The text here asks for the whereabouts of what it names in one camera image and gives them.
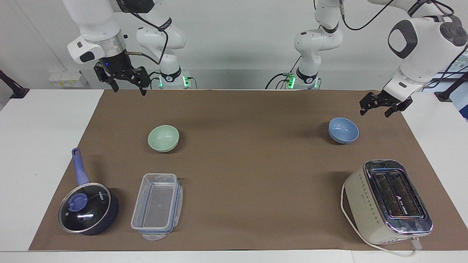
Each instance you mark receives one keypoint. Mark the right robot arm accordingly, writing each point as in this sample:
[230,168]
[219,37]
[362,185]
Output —
[98,22]

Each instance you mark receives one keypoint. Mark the cream and chrome toaster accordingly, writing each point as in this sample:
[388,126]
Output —
[387,201]

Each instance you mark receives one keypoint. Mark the black stand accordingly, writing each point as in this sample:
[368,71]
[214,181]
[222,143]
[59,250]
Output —
[14,89]
[451,91]

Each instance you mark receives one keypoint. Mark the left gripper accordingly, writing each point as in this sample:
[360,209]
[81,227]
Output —
[395,100]

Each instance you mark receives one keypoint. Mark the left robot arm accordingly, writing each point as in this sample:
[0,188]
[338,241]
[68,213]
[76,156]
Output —
[424,40]

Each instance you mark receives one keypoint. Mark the clear plastic food container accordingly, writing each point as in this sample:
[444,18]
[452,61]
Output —
[157,206]

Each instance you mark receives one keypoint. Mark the glass lid with blue knob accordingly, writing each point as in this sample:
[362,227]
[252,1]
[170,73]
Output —
[85,208]

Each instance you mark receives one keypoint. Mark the green bowl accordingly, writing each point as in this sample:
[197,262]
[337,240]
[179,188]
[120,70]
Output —
[163,138]

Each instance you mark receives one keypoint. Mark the blue bowl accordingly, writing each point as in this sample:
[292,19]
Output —
[343,130]

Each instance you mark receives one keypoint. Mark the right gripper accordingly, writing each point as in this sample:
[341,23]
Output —
[115,64]

